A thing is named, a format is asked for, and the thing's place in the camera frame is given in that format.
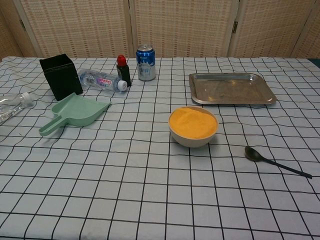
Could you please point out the clear bottle pink label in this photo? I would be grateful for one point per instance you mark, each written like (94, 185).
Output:
(100, 80)

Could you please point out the green plastic dustpan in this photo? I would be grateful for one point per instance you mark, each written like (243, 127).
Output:
(80, 110)

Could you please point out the stainless steel tray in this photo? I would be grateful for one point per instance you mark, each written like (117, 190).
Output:
(230, 87)

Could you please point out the blue checked tablecloth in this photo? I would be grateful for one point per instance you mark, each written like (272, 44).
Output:
(125, 187)

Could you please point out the dark sauce bottle red cap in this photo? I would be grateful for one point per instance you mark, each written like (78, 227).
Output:
(124, 72)

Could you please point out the black spoon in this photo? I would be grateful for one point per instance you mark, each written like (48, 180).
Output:
(250, 153)

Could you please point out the orange bowl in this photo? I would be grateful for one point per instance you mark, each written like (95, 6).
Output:
(190, 142)

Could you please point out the woven folding screen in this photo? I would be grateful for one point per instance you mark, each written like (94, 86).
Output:
(75, 25)

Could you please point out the blue drink can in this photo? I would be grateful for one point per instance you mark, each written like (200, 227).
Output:
(146, 65)

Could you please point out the black square box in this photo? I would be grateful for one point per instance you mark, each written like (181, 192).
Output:
(62, 80)

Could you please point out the clear bottle green label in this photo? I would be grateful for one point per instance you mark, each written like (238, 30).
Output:
(10, 107)

